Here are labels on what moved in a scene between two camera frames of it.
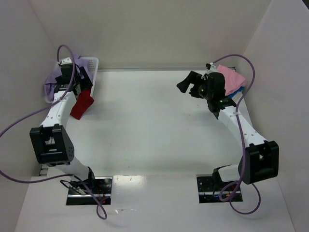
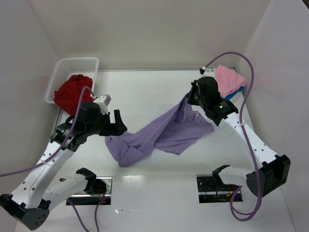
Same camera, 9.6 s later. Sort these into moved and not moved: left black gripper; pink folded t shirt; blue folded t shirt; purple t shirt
Moved: left black gripper; purple t shirt
Not moved: blue folded t shirt; pink folded t shirt
